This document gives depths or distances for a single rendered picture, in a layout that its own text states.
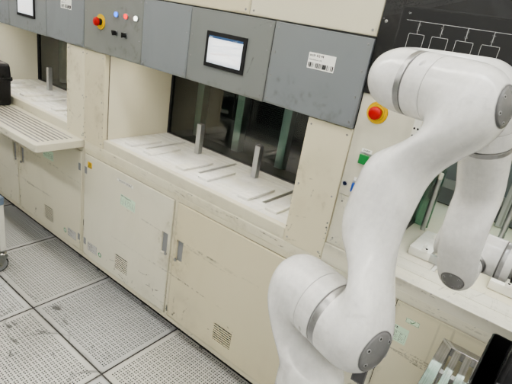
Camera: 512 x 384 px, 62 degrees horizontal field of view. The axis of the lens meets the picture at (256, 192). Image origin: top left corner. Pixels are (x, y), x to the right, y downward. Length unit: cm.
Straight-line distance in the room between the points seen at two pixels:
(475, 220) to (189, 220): 133
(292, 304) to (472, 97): 41
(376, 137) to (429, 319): 59
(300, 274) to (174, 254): 142
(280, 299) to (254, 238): 99
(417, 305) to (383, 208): 86
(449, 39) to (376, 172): 72
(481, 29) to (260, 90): 72
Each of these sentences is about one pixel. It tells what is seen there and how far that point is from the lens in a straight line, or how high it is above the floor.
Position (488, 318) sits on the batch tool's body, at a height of 87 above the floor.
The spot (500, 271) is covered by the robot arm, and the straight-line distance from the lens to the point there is 102.
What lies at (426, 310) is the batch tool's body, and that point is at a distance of 149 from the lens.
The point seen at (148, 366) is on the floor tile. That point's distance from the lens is 220.
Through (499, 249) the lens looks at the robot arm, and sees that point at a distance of 101.
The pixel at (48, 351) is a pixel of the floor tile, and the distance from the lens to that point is 231.
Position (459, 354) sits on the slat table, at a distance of 145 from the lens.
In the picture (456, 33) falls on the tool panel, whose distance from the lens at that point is 132.
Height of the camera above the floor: 155
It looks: 22 degrees down
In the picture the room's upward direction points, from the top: 10 degrees clockwise
